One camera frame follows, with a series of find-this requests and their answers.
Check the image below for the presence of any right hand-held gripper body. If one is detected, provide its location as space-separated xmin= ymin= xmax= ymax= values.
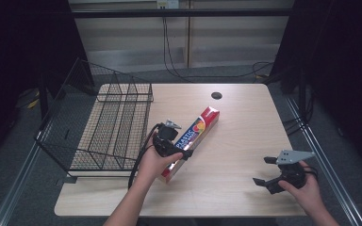
xmin=275 ymin=149 xmax=317 ymax=190

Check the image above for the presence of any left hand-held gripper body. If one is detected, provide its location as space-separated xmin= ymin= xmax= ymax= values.
xmin=152 ymin=119 xmax=184 ymax=158

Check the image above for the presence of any red plastic wrap box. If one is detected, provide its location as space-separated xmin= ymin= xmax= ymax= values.
xmin=159 ymin=105 xmax=221 ymax=184

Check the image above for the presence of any person's right hand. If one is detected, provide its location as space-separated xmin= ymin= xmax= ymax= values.
xmin=277 ymin=160 xmax=327 ymax=218

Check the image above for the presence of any person's left hand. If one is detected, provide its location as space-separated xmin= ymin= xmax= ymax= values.
xmin=136 ymin=137 xmax=185 ymax=187

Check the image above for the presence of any black curtain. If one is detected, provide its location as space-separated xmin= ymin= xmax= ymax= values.
xmin=0 ymin=0 xmax=95 ymax=177
xmin=268 ymin=0 xmax=362 ymax=177

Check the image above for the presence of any yellow floor tape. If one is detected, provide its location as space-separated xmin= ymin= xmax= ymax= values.
xmin=26 ymin=89 xmax=41 ymax=110

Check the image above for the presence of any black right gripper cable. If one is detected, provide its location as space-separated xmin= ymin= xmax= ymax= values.
xmin=304 ymin=165 xmax=319 ymax=181

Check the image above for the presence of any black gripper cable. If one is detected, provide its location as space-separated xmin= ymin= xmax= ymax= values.
xmin=127 ymin=122 xmax=164 ymax=190
xmin=304 ymin=165 xmax=319 ymax=181

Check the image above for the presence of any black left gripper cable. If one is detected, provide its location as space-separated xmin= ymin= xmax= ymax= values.
xmin=127 ymin=122 xmax=164 ymax=190

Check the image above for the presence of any metal floor rail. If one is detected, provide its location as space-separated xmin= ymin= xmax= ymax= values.
xmin=0 ymin=125 xmax=52 ymax=226
xmin=285 ymin=96 xmax=362 ymax=226

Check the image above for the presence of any bundle of black cables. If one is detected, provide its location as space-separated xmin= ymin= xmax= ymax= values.
xmin=283 ymin=90 xmax=316 ymax=137

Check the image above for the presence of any black wire basket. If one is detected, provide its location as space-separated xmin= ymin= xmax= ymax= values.
xmin=35 ymin=57 xmax=155 ymax=179

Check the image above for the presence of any long black floor cable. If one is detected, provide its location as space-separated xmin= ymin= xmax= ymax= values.
xmin=161 ymin=16 xmax=275 ymax=81

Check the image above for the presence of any black horizontal frame bar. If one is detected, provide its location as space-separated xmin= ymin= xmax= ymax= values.
xmin=71 ymin=8 xmax=294 ymax=19

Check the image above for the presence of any white wall power outlet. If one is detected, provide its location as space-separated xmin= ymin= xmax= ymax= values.
xmin=156 ymin=0 xmax=180 ymax=9

